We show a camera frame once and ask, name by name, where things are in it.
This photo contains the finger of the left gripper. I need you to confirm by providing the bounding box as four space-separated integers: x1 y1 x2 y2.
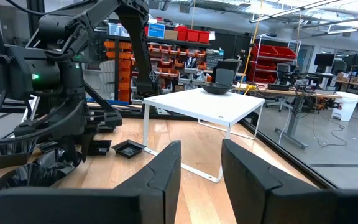
81 129 94 156
61 136 83 163

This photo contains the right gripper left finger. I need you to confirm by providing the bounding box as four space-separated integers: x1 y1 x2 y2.
0 139 182 224

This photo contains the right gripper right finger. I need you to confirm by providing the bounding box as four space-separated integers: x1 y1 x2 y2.
221 139 358 224

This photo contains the large black wavy square plate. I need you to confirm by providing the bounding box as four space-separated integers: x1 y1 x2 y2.
0 147 83 203

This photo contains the black teardrop shaped plate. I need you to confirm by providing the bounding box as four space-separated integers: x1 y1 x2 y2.
200 82 235 96

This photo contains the small black square plate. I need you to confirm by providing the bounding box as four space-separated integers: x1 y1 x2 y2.
87 139 112 157
111 139 147 160

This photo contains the large black angular plate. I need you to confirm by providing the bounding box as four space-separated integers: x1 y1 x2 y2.
0 139 37 170

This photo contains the orange parts bin rack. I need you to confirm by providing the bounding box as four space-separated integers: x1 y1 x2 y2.
103 39 208 104

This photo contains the wooden top office desk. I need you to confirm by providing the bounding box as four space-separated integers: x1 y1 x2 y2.
249 82 344 151

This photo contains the blue labelled box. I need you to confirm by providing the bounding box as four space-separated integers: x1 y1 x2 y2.
147 22 167 40

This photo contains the white perforated metal shelf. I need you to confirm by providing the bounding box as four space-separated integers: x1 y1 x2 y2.
142 87 265 184

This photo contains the white trash bin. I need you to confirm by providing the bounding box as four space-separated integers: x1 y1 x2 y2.
331 91 358 123

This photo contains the brown cardboard box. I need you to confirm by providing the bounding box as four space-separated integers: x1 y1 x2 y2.
164 29 179 41

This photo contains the red storage bin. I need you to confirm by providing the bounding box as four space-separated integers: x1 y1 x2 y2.
175 26 189 42
186 29 200 44
197 30 211 45

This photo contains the black office chair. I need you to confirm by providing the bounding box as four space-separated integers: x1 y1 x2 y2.
211 58 243 89

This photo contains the black computer monitor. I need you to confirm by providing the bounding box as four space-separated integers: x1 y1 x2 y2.
313 53 336 74

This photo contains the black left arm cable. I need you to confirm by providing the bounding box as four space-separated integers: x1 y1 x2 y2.
0 88 88 144

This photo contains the wire rack with red bins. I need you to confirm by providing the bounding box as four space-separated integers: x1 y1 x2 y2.
249 35 298 85

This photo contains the yellow hanging cable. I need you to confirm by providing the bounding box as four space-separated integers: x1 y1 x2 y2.
237 0 264 95

